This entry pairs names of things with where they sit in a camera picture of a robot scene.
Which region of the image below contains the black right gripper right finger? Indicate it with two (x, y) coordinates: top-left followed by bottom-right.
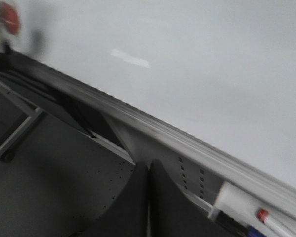
(149, 160), (240, 237)

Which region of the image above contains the red capped marker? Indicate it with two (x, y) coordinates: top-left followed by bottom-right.
(256, 208), (296, 237)

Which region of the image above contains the white marker tray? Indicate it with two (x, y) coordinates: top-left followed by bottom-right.
(208, 182), (296, 237)

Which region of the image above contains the grey metal stand leg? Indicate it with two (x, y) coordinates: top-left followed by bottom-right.
(0, 108), (44, 158)

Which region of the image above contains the white whiteboard with aluminium frame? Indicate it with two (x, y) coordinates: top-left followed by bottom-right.
(2, 0), (296, 218)

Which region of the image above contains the red round magnet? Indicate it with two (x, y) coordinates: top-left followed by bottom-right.
(0, 1), (20, 35)

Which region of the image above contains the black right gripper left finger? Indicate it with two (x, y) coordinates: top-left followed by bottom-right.
(71, 162), (148, 237)

